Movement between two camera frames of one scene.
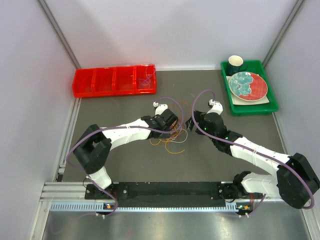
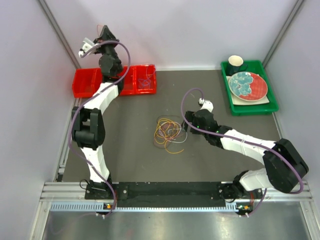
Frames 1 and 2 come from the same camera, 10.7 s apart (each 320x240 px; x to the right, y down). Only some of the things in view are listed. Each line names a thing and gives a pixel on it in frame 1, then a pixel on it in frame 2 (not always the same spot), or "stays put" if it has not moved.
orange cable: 182,127 -> 99,35
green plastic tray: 254,66 stays put
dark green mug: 235,65 stays put
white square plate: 237,101 stays put
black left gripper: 164,136 -> 105,35
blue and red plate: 248,86 stays put
